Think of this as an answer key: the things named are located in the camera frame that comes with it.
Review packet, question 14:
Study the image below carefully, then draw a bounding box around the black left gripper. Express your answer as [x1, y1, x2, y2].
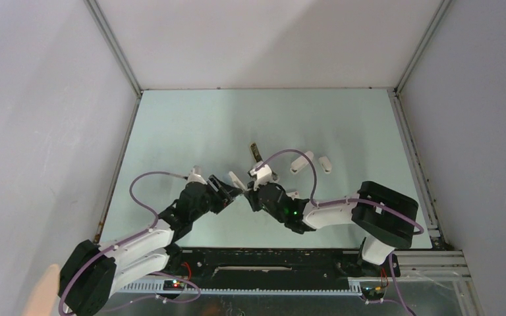
[190, 174, 242, 221]

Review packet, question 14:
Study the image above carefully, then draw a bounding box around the beige white stapler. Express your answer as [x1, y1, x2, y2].
[250, 142, 279, 182]

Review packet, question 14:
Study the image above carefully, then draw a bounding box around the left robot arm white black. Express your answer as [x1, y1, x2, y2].
[58, 172, 244, 315]

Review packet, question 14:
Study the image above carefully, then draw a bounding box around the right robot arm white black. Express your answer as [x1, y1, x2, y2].
[244, 181, 424, 275]

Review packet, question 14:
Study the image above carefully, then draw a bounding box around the pink stapler large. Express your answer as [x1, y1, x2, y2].
[290, 151, 314, 174]

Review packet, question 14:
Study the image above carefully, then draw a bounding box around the pink stapler small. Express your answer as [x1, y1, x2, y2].
[318, 156, 333, 174]

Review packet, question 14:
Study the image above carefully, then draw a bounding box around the white staple box sleeve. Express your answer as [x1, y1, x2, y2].
[286, 191, 300, 199]

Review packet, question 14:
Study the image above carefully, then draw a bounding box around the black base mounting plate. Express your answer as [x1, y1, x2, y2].
[140, 248, 401, 291]

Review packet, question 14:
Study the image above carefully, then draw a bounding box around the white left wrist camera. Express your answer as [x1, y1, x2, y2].
[186, 165, 208, 185]

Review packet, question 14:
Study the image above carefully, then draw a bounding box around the slotted cable duct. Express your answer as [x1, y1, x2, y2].
[116, 278, 362, 296]

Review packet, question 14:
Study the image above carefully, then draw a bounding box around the aluminium corner frame post left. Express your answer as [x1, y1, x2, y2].
[84, 0, 143, 98]

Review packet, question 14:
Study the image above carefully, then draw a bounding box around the aluminium corner frame post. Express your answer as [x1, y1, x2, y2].
[395, 0, 453, 95]
[84, 0, 143, 98]

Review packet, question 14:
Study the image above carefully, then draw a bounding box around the aluminium corner frame post right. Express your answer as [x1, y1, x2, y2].
[395, 0, 453, 95]

